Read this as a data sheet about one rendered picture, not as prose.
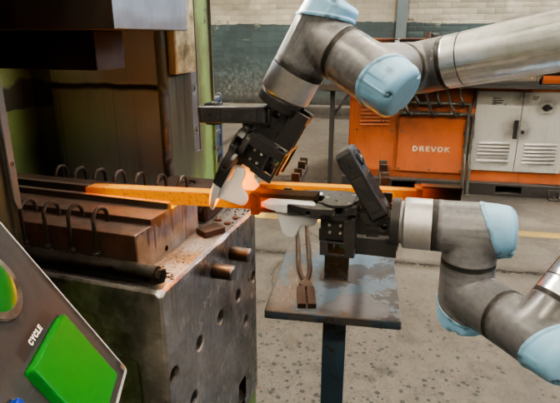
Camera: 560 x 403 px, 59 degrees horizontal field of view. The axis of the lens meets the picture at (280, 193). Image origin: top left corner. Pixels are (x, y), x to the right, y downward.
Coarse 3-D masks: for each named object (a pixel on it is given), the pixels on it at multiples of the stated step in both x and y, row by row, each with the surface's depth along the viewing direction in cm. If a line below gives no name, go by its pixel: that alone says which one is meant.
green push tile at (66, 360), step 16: (64, 320) 40; (48, 336) 38; (64, 336) 39; (80, 336) 41; (48, 352) 36; (64, 352) 38; (80, 352) 40; (96, 352) 42; (32, 368) 34; (48, 368) 35; (64, 368) 37; (80, 368) 39; (96, 368) 41; (48, 384) 34; (64, 384) 36; (80, 384) 38; (96, 384) 39; (112, 384) 42; (48, 400) 35; (64, 400) 35; (80, 400) 37; (96, 400) 38
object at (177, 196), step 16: (96, 192) 86; (112, 192) 85; (128, 192) 84; (144, 192) 83; (160, 192) 82; (176, 192) 81; (192, 192) 80; (208, 192) 80; (256, 192) 76; (272, 192) 77; (288, 192) 76; (304, 192) 76; (256, 208) 76
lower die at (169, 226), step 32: (32, 192) 89; (64, 192) 87; (32, 224) 78; (64, 224) 77; (96, 224) 77; (128, 224) 77; (160, 224) 79; (192, 224) 90; (128, 256) 74; (160, 256) 80
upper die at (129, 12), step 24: (0, 0) 68; (24, 0) 67; (48, 0) 66; (72, 0) 65; (96, 0) 64; (120, 0) 65; (144, 0) 70; (168, 0) 76; (0, 24) 69; (24, 24) 68; (48, 24) 67; (72, 24) 66; (96, 24) 65; (120, 24) 65; (144, 24) 70; (168, 24) 76
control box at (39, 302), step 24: (0, 240) 39; (0, 264) 37; (24, 264) 41; (24, 288) 39; (48, 288) 42; (0, 312) 35; (24, 312) 37; (48, 312) 40; (72, 312) 43; (0, 336) 34; (24, 336) 36; (96, 336) 45; (0, 360) 33; (24, 360) 35; (0, 384) 31; (24, 384) 33; (120, 384) 44
